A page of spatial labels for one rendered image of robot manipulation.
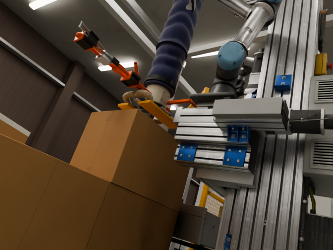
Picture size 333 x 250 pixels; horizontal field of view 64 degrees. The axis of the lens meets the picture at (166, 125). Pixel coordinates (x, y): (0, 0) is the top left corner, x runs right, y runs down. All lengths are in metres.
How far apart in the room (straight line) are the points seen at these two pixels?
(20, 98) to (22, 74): 0.58
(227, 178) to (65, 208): 0.69
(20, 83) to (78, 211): 6.06
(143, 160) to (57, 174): 0.48
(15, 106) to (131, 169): 5.83
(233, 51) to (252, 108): 0.33
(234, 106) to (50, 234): 0.86
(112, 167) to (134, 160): 0.12
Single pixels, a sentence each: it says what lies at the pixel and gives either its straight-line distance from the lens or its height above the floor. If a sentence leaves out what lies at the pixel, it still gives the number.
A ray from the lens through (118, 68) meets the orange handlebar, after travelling 1.58.
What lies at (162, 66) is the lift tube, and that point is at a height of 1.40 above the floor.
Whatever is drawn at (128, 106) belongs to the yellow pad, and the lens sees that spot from 1.70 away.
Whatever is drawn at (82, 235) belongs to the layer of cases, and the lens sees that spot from 1.26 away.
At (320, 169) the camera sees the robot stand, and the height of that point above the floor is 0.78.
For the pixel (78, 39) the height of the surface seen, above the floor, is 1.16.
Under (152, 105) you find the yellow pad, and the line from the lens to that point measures 1.58.
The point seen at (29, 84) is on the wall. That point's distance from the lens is 7.22.
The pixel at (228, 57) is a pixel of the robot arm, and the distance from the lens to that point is 1.25.
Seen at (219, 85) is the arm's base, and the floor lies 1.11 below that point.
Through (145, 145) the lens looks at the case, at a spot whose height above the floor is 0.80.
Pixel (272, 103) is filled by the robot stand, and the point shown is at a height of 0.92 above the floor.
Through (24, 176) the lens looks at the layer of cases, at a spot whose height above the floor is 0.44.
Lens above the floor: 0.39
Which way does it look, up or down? 22 degrees up
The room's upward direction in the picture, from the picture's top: 17 degrees clockwise
